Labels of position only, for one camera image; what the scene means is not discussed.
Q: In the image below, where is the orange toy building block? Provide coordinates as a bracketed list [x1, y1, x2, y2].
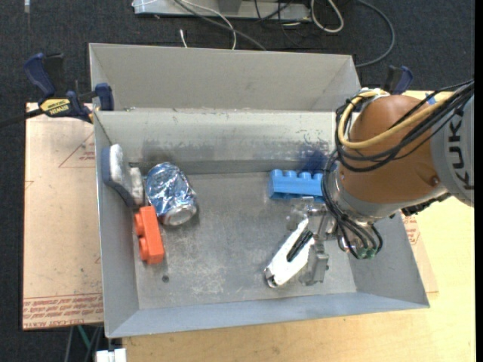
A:
[134, 205, 167, 265]

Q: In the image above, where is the blue toy building block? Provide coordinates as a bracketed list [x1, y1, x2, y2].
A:
[267, 168, 328, 204]

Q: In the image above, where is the crushed blue drink can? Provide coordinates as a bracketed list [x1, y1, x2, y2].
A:
[145, 161, 199, 227]

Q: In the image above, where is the grey metal bin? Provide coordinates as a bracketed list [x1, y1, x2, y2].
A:
[88, 42, 431, 339]

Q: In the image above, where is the brown cardboard board, red print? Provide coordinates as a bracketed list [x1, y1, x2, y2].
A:
[22, 102, 441, 331]

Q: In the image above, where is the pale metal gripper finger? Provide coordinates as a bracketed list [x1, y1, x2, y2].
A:
[285, 196, 316, 231]
[299, 253, 330, 287]

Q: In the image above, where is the white plastic tool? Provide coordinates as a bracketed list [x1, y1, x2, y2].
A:
[263, 219, 316, 289]

